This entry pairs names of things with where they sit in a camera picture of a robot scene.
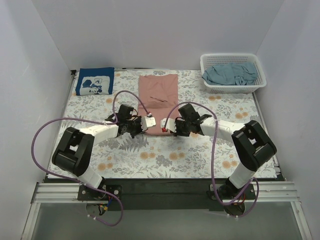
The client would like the pink t shirt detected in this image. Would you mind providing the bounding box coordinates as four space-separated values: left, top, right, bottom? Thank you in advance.
138 74 178 136

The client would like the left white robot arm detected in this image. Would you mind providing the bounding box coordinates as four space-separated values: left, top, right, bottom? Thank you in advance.
51 104 148 200

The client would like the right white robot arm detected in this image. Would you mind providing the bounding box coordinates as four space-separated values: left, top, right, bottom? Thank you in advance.
161 102 277 202

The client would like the white plastic laundry basket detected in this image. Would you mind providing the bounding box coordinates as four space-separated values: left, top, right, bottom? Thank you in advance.
200 53 267 94

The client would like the folded navy printed t shirt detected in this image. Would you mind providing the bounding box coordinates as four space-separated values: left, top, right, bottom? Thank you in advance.
75 67 115 96

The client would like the blue grey t shirt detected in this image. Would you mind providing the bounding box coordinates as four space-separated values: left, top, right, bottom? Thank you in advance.
202 62 258 86

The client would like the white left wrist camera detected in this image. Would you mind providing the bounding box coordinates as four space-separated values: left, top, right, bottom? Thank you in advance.
141 116 157 132

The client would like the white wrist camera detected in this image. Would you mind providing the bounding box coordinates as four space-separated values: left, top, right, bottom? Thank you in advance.
160 118 177 133
141 116 157 132

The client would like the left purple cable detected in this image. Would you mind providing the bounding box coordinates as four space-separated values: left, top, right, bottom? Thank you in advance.
31 90 152 227

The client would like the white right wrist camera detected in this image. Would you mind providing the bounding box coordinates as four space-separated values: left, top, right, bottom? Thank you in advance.
160 118 177 133

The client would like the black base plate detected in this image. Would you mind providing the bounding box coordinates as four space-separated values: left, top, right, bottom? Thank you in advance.
77 178 241 211

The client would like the aluminium frame rail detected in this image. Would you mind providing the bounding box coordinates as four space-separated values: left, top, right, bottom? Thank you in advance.
21 181 312 240

